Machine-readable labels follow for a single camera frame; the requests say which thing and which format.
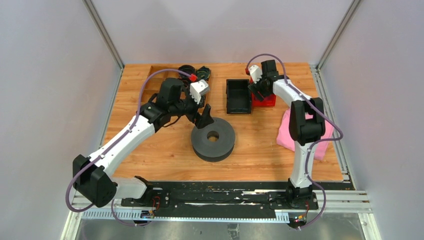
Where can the red plastic bin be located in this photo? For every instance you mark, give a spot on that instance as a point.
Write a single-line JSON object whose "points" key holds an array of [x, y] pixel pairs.
{"points": [[268, 102]]}

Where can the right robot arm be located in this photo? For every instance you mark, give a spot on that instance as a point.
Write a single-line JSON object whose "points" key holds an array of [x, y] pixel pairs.
{"points": [[306, 125]]}

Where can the rolled dark tie top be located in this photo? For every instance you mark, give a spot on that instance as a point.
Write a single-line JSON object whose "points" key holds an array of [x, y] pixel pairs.
{"points": [[188, 71]]}

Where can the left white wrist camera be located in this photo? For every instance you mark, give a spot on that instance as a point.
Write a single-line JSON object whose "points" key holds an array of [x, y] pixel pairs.
{"points": [[198, 90]]}

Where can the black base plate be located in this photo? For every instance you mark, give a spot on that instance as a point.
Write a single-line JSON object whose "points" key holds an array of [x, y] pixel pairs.
{"points": [[251, 200]]}

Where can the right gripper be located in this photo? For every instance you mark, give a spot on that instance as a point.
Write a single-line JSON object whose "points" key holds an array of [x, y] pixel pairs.
{"points": [[255, 88]]}

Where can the black plastic bin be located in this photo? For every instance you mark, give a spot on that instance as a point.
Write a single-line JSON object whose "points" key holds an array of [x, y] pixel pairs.
{"points": [[238, 96]]}

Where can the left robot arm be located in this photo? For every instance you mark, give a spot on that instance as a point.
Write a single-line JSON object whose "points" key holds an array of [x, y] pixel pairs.
{"points": [[93, 174]]}

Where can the grey filament spool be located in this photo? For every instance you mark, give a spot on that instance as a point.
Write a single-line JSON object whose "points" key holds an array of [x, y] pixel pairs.
{"points": [[214, 142]]}

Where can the rolled green tie top right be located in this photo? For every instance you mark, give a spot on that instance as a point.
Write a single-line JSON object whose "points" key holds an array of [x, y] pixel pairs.
{"points": [[203, 73]]}

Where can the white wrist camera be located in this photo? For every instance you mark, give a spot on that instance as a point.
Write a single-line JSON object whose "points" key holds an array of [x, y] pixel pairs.
{"points": [[198, 90], [255, 73]]}

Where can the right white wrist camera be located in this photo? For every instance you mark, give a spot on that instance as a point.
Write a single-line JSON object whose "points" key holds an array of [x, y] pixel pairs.
{"points": [[255, 73]]}

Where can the wooden compartment tray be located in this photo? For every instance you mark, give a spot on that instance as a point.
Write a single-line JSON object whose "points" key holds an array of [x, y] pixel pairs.
{"points": [[154, 84]]}

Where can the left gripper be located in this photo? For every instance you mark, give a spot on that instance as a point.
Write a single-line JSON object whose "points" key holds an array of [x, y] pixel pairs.
{"points": [[200, 121]]}

